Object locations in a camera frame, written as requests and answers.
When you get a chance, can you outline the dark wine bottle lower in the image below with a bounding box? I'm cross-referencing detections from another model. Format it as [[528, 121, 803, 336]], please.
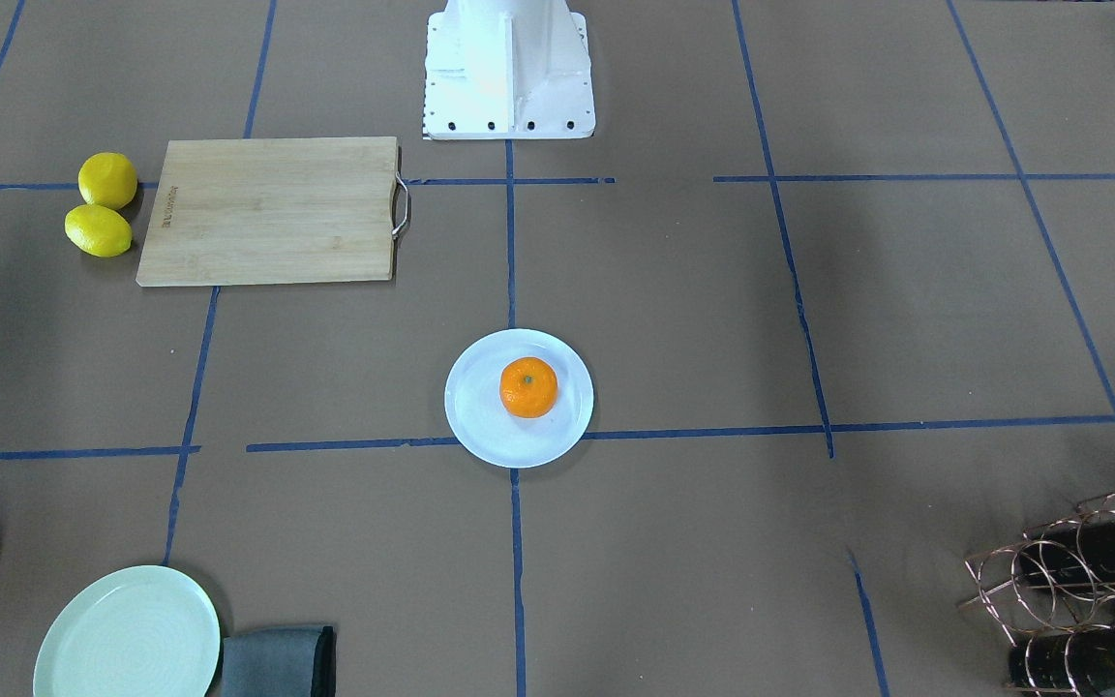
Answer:
[[1008, 627, 1115, 696]]

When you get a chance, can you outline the orange fruit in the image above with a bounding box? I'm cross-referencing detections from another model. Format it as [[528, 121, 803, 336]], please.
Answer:
[[498, 356, 560, 419]]

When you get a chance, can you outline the yellow lemon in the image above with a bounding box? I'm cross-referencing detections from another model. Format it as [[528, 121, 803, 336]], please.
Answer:
[[65, 203, 134, 258], [76, 151, 140, 210]]

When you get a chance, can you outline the light blue plate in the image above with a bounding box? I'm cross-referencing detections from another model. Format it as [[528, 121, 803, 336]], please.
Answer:
[[445, 329, 594, 469]]

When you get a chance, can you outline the folded grey cloth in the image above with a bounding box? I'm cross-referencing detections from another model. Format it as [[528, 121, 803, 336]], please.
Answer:
[[221, 623, 336, 696]]

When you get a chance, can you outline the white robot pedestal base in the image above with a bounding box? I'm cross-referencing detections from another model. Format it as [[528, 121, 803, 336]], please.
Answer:
[[421, 1, 597, 141]]

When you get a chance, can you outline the lower yellow lemon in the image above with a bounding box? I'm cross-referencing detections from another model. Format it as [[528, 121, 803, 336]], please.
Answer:
[[65, 203, 134, 258]]

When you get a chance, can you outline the copper wire bottle rack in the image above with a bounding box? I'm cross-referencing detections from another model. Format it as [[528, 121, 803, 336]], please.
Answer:
[[964, 491, 1115, 696]]

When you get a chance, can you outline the upper yellow lemon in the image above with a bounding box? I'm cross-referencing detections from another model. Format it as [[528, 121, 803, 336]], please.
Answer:
[[76, 151, 140, 210]]

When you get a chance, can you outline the dark wine bottle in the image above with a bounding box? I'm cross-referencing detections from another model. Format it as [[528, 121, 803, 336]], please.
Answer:
[[1008, 627, 1115, 696], [1017, 516, 1115, 591]]

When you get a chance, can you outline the light green plate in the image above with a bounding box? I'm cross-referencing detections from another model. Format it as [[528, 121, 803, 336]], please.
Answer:
[[32, 565, 222, 696]]

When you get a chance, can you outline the dark wine bottle upper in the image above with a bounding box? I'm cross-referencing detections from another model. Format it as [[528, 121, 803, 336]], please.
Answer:
[[1017, 516, 1115, 591]]

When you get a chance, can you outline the bamboo cutting board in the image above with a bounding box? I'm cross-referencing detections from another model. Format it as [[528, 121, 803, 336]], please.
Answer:
[[136, 136, 410, 288]]

